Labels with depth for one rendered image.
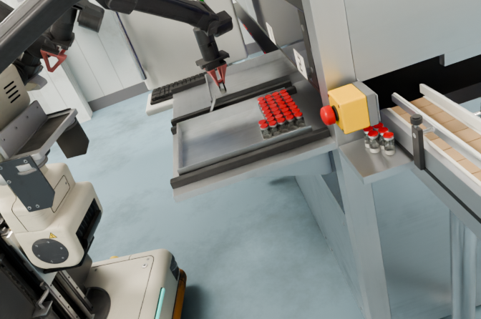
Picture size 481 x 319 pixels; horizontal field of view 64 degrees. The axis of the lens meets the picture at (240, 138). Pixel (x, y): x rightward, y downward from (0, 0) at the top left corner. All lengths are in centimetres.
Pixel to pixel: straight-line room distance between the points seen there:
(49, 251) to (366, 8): 105
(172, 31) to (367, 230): 117
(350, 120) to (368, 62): 14
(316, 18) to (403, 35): 19
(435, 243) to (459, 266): 28
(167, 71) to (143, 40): 18
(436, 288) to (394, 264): 21
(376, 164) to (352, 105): 14
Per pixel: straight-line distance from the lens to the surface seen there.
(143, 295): 163
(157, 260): 172
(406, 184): 107
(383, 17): 85
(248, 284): 184
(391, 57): 88
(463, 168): 74
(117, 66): 439
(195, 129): 117
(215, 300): 185
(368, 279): 126
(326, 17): 80
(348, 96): 78
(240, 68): 148
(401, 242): 120
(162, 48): 181
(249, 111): 116
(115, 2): 89
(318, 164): 105
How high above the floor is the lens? 139
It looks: 29 degrees down
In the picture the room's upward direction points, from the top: 19 degrees counter-clockwise
